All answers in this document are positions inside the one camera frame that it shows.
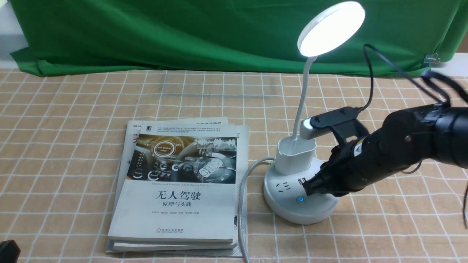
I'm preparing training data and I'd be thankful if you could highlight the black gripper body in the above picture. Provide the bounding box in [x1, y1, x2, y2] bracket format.
[303, 136, 370, 198]

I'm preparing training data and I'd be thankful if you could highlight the white desk lamp with base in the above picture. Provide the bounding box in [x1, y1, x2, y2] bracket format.
[263, 1, 365, 225]

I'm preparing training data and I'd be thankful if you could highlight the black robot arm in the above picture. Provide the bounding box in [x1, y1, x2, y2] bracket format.
[302, 104, 468, 197]

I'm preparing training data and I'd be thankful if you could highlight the bottom white book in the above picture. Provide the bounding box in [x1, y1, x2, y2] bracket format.
[105, 117, 244, 258]

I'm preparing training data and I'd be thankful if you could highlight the metal binder clip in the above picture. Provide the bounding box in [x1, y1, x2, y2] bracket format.
[422, 53, 440, 67]

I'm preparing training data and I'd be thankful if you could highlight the white self-driving book on top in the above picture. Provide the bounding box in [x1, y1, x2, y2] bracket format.
[108, 121, 238, 244]

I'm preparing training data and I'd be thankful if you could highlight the orange checked tablecloth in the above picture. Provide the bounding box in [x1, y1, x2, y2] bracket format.
[0, 69, 468, 263]

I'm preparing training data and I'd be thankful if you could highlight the green backdrop cloth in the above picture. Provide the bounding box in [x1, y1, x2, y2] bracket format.
[10, 0, 467, 77]

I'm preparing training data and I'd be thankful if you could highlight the black object at corner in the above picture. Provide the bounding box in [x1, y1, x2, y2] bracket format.
[0, 240, 21, 263]

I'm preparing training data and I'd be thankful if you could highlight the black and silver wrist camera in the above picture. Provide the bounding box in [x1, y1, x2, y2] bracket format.
[299, 106, 369, 145]

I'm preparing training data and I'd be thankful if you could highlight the black camera cable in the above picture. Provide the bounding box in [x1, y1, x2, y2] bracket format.
[356, 44, 468, 112]

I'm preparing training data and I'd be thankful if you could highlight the white lamp power cord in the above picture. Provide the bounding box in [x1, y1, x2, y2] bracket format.
[237, 157, 275, 263]

